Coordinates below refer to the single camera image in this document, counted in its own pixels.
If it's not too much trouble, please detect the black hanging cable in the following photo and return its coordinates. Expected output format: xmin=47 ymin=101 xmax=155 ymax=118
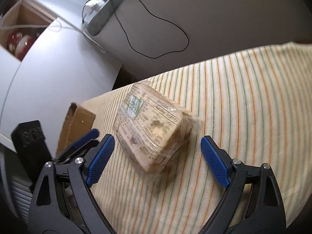
xmin=113 ymin=0 xmax=191 ymax=60

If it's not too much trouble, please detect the white cabinet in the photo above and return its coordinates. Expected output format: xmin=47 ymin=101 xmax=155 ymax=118
xmin=1 ymin=0 xmax=122 ymax=153

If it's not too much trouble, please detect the red white round ornament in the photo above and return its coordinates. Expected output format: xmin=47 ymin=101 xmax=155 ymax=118
xmin=6 ymin=31 xmax=35 ymax=60

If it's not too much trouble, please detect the grey stone window ledge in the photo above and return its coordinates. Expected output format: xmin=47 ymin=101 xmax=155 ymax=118
xmin=87 ymin=0 xmax=124 ymax=36

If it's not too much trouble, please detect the brown cardboard box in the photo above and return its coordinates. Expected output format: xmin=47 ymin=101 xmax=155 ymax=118
xmin=56 ymin=103 xmax=96 ymax=156

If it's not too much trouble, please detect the white device on ledge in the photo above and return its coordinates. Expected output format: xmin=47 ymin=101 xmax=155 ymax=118
xmin=82 ymin=0 xmax=106 ymax=24

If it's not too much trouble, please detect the bagged sliced bread loaf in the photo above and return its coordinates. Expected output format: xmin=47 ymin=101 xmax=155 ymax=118
xmin=113 ymin=81 xmax=201 ymax=184

